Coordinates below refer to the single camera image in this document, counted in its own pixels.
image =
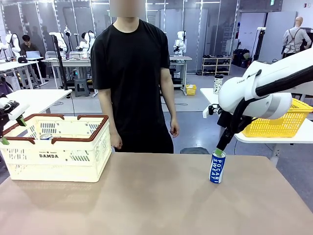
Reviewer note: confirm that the person's left hand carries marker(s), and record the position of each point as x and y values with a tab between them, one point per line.
174	127

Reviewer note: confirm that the seated person in background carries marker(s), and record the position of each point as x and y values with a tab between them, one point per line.
29	46

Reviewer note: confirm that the person's left forearm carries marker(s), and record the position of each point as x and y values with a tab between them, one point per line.
170	107

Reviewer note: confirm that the white lab workbench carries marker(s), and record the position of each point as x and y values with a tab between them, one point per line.
71	63
181	58
14	64

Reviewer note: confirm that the black cap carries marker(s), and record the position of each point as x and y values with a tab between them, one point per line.
22	60

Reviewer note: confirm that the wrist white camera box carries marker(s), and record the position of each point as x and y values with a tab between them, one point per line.
207	111
19	111

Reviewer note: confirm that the black tripod stand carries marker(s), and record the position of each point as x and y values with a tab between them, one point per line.
60	63

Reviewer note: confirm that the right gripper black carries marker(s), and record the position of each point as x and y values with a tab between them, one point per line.
226	121

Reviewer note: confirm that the dark jacket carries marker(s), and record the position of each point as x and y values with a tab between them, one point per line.
5	88

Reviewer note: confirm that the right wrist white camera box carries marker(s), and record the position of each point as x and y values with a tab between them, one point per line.
207	111

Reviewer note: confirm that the yellow plastic shopping basket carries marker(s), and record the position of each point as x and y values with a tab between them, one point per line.
281	127

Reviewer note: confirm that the white side table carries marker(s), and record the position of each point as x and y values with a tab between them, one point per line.
36	98
269	140

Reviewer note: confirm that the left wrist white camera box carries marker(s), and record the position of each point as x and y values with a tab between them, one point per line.
19	111

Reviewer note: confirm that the white shoe rack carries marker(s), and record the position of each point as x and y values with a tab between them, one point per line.
216	66

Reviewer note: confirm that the person's right forearm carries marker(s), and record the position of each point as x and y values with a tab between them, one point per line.
108	121

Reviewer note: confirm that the grey laptop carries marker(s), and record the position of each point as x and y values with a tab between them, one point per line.
33	54

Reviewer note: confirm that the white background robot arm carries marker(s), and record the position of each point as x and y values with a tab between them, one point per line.
86	40
61	40
181	41
13	41

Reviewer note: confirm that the person in black t-shirt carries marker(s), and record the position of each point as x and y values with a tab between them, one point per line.
129	73

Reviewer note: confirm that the white black-spotted tumbler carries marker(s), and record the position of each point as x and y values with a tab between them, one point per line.
218	84

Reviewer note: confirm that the small yellow bin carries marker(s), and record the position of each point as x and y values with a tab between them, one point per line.
191	89

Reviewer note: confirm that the mannequin with grey apron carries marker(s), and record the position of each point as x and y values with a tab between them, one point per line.
294	39

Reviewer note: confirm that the grey step stool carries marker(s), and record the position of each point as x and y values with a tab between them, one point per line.
82	86

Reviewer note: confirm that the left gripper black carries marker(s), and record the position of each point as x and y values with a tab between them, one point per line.
3	120

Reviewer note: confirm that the pile of black bags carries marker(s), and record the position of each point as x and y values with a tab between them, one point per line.
240	57

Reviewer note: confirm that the black pole with white top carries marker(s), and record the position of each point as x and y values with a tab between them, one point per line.
259	44

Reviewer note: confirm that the person's right hand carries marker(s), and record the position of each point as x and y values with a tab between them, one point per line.
116	142

